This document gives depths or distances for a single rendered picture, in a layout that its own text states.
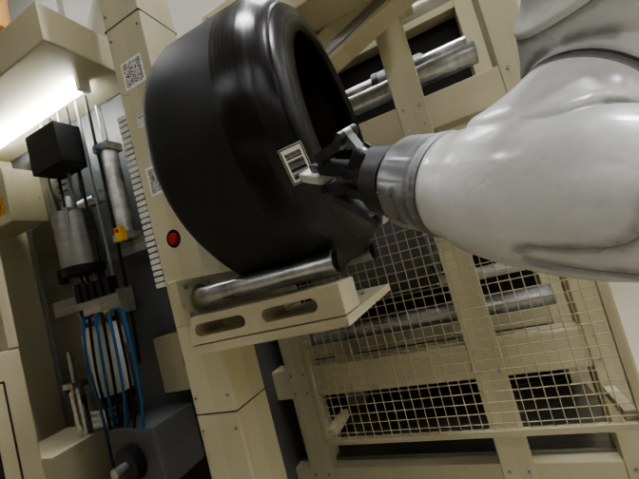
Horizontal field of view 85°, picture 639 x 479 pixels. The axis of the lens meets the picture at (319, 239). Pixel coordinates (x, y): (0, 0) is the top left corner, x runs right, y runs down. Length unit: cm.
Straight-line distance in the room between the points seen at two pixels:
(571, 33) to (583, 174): 13
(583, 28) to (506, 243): 15
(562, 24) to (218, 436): 96
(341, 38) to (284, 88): 68
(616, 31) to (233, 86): 46
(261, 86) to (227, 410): 72
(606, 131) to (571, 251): 6
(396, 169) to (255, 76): 35
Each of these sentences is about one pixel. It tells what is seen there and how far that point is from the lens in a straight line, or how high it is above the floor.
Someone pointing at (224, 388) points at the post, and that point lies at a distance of 93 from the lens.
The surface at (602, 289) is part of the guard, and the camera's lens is 113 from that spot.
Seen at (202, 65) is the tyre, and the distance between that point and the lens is 66.
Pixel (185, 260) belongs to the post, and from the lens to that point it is 92.
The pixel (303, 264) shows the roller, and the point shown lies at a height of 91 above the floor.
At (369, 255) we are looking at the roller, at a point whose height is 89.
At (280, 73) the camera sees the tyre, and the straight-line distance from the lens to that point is 62.
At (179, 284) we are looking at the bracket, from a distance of 80.
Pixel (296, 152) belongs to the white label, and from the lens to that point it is 56.
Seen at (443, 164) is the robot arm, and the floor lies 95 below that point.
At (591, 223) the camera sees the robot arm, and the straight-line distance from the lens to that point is 21.
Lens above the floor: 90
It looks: 4 degrees up
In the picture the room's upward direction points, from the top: 15 degrees counter-clockwise
